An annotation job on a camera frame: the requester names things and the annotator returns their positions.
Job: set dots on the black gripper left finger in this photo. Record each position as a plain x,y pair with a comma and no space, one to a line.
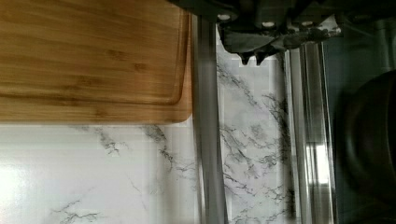
246,45

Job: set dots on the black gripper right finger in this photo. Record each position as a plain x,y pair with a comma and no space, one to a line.
294,41

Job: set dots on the bamboo cutting board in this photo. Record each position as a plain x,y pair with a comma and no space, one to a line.
95,62

